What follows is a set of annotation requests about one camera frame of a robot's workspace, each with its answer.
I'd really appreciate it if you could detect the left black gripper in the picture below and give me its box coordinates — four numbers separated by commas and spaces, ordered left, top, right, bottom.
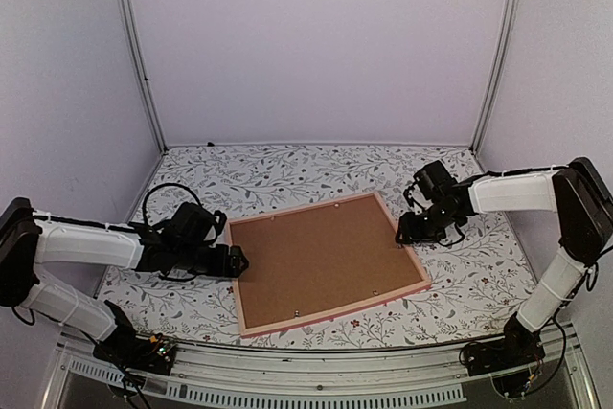
174, 244, 249, 279

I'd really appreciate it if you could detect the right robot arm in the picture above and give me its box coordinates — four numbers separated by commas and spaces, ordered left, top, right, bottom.
396, 157, 612, 374

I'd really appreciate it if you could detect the aluminium post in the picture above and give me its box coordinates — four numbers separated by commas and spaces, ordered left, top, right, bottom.
470, 0, 520, 155
117, 0, 168, 154

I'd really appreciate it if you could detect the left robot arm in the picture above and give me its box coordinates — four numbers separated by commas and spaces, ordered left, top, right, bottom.
1, 197, 249, 368

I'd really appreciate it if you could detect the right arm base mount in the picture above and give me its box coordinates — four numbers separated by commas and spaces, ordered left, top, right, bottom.
459, 339, 545, 398

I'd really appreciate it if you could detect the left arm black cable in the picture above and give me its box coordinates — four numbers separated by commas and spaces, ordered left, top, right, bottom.
142, 182, 202, 228

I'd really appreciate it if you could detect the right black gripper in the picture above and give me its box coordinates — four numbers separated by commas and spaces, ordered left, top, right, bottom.
396, 203, 459, 245

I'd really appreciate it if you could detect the left aluminium post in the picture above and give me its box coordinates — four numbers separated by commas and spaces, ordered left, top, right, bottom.
117, 0, 168, 154

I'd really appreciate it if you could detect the pink wooden picture frame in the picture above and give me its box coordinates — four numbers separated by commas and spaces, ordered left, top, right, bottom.
224, 191, 431, 339

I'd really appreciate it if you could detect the front aluminium rail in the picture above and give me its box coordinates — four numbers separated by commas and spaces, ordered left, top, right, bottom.
41, 339, 601, 408

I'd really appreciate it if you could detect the floral table mat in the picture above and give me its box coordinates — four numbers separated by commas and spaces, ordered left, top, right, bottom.
99, 146, 535, 350

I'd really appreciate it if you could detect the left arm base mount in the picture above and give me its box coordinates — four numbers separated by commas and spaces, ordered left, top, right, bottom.
93, 331, 176, 375

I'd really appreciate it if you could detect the right aluminium post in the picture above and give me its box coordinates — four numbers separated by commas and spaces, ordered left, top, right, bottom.
470, 0, 520, 155

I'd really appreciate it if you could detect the brown backing board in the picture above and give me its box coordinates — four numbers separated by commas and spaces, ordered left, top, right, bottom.
230, 195, 424, 329

